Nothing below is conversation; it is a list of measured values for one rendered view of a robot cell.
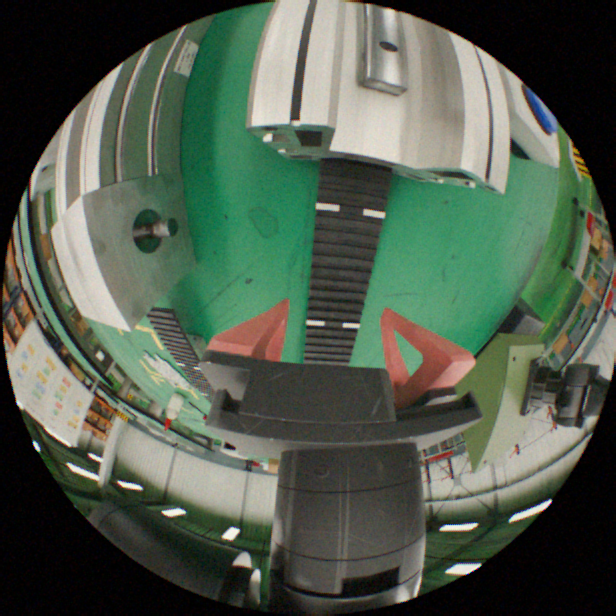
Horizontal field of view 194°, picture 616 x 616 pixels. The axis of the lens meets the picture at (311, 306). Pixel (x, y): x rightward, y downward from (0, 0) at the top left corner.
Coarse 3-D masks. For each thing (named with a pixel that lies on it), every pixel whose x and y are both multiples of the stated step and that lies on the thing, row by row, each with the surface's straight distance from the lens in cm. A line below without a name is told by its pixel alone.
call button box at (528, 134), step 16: (496, 64) 22; (512, 80) 20; (512, 96) 19; (528, 96) 21; (512, 112) 18; (528, 112) 20; (512, 128) 20; (528, 128) 19; (544, 128) 21; (512, 144) 23; (528, 144) 22; (544, 144) 21; (544, 160) 23
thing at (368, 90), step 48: (288, 0) 11; (336, 0) 11; (288, 48) 8; (336, 48) 8; (384, 48) 12; (432, 48) 14; (288, 96) 7; (336, 96) 7; (384, 96) 12; (432, 96) 12; (480, 96) 10; (288, 144) 9; (336, 144) 10; (384, 144) 11; (432, 144) 10; (480, 144) 9
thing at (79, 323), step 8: (600, 232) 508; (592, 240) 502; (600, 240) 513; (48, 248) 363; (592, 248) 521; (600, 248) 510; (48, 256) 364; (600, 256) 526; (592, 280) 486; (592, 288) 484; (584, 296) 483; (592, 296) 489; (584, 304) 481; (72, 320) 439; (80, 320) 389; (80, 328) 396; (560, 336) 482; (560, 344) 480; (72, 368) 453; (80, 376) 455; (272, 464) 210; (272, 472) 213
